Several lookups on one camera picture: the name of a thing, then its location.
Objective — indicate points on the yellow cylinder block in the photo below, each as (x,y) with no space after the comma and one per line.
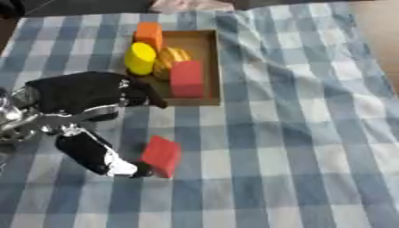
(139,58)

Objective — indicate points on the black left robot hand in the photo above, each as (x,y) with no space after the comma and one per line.
(83,90)

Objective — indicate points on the orange rectangular block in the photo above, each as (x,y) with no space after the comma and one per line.
(149,34)

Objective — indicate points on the golden striped toy bread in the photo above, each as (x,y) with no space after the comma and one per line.
(169,61)

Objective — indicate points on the large red rectangular block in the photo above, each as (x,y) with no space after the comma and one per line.
(186,79)

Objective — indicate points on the crumpled clear plastic bag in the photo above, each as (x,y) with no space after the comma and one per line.
(189,5)

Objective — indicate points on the tan cardboard box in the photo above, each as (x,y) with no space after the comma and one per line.
(200,66)

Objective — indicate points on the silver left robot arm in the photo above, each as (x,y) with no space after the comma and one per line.
(18,118)

